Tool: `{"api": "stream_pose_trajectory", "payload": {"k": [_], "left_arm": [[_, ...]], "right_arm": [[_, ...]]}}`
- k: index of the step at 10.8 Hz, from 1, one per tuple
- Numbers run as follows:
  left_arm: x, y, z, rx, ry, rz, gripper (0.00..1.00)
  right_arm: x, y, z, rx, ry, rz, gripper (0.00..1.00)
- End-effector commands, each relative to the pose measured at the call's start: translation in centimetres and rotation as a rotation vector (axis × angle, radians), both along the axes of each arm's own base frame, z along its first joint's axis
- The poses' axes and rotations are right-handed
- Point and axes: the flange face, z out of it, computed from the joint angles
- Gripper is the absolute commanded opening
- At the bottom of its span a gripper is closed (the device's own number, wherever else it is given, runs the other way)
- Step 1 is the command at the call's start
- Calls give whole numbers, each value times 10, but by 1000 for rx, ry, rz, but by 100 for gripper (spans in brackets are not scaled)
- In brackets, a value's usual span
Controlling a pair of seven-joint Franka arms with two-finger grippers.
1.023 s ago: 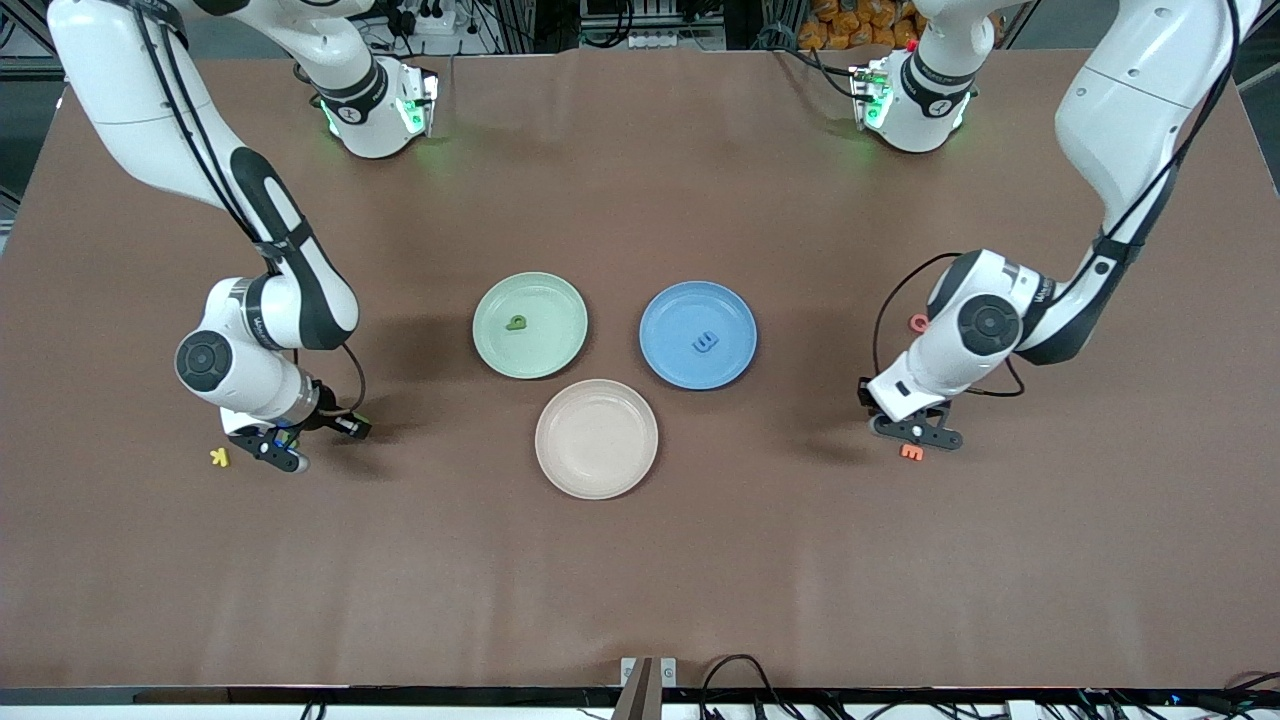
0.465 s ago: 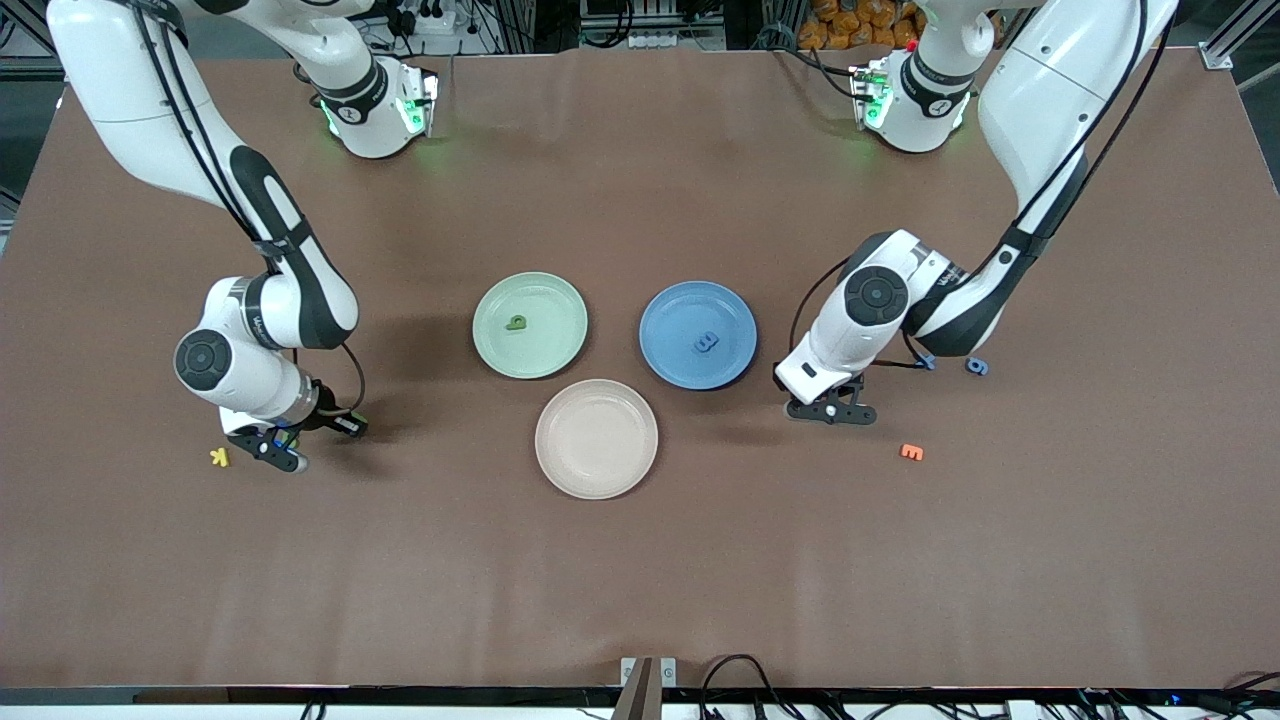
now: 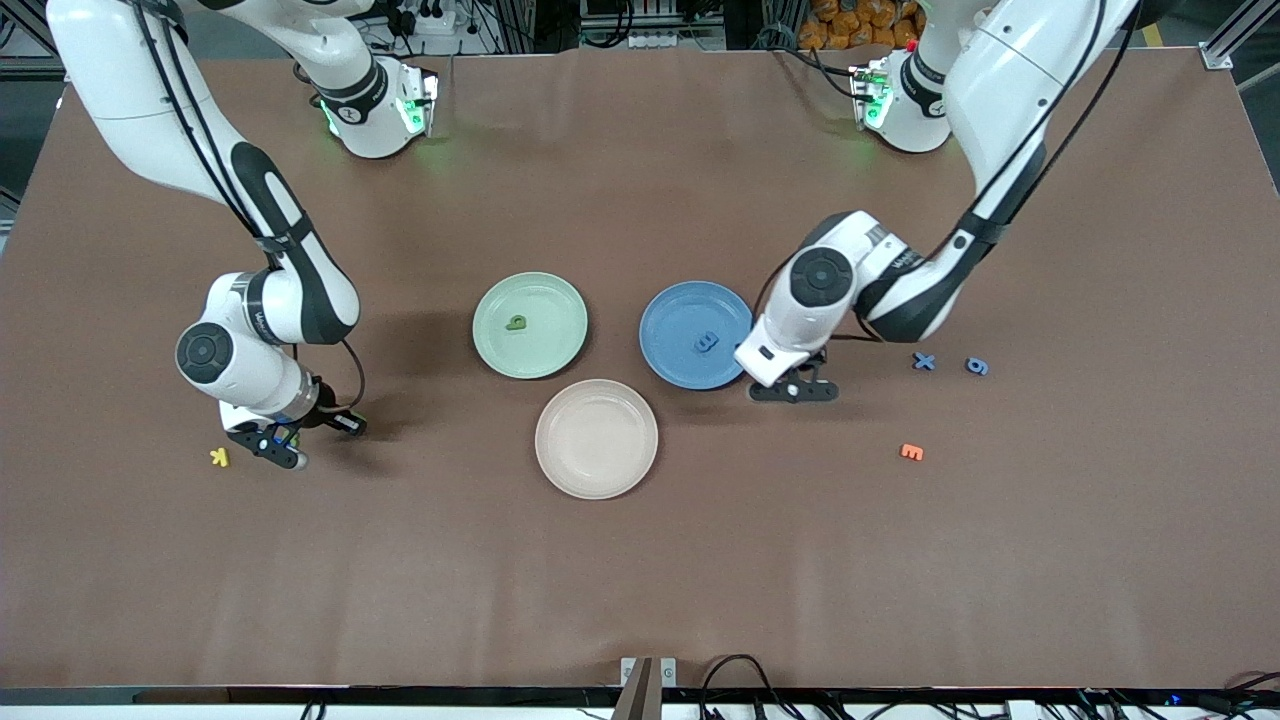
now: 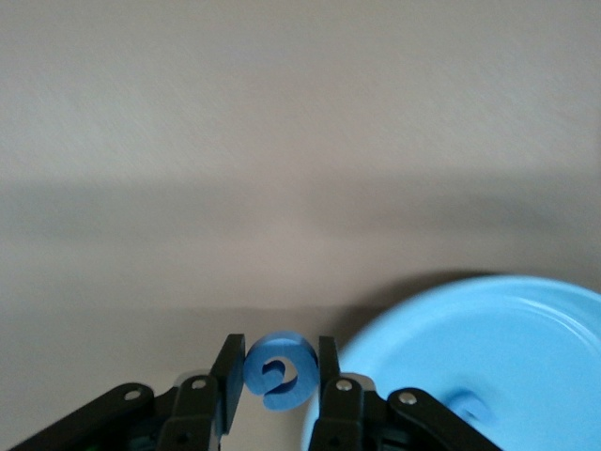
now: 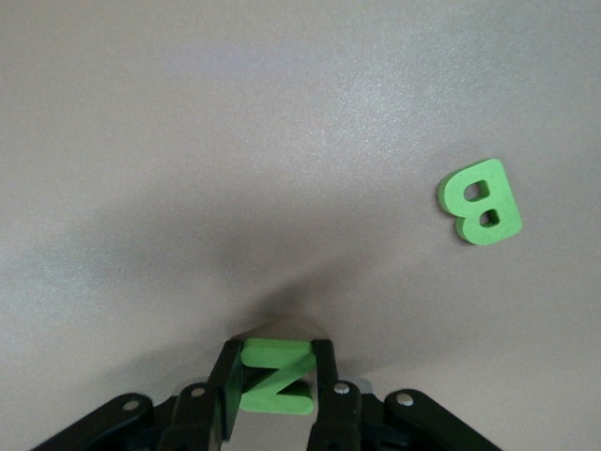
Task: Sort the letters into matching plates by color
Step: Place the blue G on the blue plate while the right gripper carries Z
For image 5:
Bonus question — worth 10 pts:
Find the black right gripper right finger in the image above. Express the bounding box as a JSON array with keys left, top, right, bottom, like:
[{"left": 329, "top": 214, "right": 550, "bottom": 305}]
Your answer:
[{"left": 307, "top": 338, "right": 503, "bottom": 451}]

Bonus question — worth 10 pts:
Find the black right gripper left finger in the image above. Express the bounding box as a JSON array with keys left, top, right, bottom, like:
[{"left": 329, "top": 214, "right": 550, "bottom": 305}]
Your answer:
[{"left": 27, "top": 338, "right": 246, "bottom": 451}]

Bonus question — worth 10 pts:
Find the green foam letter N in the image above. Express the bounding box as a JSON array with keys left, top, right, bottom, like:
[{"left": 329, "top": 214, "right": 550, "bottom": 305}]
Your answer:
[{"left": 238, "top": 337, "right": 316, "bottom": 415}]

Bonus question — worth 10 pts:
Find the green foam letter B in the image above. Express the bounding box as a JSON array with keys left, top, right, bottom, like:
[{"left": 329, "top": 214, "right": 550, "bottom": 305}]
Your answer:
[{"left": 437, "top": 158, "right": 524, "bottom": 246}]

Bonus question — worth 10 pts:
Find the brown table cover sheet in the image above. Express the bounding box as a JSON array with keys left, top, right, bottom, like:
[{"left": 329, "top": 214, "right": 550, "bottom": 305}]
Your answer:
[{"left": 0, "top": 0, "right": 601, "bottom": 451}]

